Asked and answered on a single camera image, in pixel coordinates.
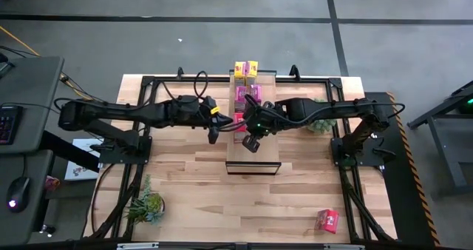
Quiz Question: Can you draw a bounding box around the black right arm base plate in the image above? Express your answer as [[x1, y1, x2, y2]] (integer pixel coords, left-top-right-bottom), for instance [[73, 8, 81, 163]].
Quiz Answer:
[[330, 137, 396, 168]]

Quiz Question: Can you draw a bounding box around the black mat hazard stripe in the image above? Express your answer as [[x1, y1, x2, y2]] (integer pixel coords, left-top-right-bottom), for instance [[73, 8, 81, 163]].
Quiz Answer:
[[364, 91, 440, 247]]

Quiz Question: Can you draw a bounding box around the yellow floor cable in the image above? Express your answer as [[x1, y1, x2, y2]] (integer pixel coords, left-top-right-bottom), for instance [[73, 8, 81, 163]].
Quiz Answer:
[[0, 25, 115, 109]]

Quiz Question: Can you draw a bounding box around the black keyboard cable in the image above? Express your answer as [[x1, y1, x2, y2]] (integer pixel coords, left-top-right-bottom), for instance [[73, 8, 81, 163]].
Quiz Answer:
[[0, 101, 104, 142]]

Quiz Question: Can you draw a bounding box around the red cereal box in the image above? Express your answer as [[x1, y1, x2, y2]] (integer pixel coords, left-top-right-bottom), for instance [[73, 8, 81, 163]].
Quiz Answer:
[[232, 112, 248, 143], [313, 209, 340, 235]]

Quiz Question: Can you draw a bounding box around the wooden shelf black frame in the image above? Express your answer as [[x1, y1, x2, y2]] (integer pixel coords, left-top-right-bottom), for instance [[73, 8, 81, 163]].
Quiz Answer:
[[225, 70, 282, 176]]

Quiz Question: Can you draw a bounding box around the magenta cereal box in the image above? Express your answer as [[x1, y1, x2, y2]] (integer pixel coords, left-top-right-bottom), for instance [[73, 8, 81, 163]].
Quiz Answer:
[[246, 84, 263, 105], [234, 86, 248, 112]]

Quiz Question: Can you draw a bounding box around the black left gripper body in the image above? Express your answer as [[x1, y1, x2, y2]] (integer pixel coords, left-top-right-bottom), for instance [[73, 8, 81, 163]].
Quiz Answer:
[[168, 95, 220, 129]]

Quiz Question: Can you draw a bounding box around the black computer mouse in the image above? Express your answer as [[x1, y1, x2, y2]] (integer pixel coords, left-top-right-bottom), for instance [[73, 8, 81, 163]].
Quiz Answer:
[[6, 176, 31, 213]]

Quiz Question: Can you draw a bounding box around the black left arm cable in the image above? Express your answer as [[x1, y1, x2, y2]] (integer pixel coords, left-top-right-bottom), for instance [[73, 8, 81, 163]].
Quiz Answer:
[[53, 70, 210, 112]]

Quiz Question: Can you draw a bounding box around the yellow cereal box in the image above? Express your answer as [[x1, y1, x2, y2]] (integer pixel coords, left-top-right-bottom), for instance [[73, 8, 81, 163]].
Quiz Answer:
[[234, 60, 247, 87], [245, 60, 259, 87]]

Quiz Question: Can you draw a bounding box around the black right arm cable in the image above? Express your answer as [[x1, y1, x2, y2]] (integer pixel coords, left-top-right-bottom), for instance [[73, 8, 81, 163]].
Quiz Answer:
[[243, 93, 406, 129]]

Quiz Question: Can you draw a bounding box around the black desk support beam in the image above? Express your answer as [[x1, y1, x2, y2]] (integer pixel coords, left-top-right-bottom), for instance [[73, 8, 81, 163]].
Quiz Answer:
[[38, 130, 101, 173]]

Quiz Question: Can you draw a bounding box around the black table frame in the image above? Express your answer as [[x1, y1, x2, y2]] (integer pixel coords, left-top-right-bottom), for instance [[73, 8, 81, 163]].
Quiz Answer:
[[86, 74, 398, 243]]

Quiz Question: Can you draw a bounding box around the black metal stand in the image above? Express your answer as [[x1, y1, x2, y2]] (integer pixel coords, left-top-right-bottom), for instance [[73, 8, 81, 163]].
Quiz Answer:
[[406, 80, 473, 197]]

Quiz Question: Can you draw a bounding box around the white printed box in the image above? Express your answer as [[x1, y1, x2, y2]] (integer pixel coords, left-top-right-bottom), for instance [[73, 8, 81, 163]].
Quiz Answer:
[[64, 138, 103, 181]]

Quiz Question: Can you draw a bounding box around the grey desk surface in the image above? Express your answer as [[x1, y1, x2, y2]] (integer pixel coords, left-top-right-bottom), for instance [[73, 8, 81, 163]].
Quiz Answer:
[[0, 149, 55, 246], [0, 56, 64, 155]]

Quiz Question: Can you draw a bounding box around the black backlit keyboard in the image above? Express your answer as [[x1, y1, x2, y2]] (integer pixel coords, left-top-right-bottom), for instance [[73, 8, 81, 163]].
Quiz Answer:
[[0, 104, 24, 146]]

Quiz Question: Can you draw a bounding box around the pale green round plant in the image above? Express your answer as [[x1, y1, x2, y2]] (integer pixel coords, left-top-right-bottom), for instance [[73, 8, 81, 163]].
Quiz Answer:
[[307, 97, 338, 135]]

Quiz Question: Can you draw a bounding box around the pink snack packet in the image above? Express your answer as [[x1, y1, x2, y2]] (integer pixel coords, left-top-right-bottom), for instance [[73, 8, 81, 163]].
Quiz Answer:
[[44, 175, 61, 192]]

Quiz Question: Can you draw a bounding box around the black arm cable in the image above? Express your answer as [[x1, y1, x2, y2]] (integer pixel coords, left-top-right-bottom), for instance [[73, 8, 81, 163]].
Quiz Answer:
[[243, 93, 406, 129], [53, 70, 210, 112]]

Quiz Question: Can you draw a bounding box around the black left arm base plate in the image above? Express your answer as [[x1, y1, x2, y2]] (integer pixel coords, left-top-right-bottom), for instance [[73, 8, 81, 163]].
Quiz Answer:
[[90, 135, 152, 165]]

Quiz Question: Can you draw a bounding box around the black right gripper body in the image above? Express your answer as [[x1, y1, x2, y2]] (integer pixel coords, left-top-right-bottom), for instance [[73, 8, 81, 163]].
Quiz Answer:
[[242, 101, 284, 137]]

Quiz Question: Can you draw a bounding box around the spiky green potted plant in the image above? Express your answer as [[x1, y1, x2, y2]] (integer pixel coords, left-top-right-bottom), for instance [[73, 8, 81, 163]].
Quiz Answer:
[[125, 174, 166, 227]]

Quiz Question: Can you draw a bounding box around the silver metal bracket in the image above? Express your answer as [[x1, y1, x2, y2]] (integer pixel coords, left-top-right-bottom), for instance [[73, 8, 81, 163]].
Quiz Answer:
[[323, 244, 365, 250], [117, 242, 160, 250]]

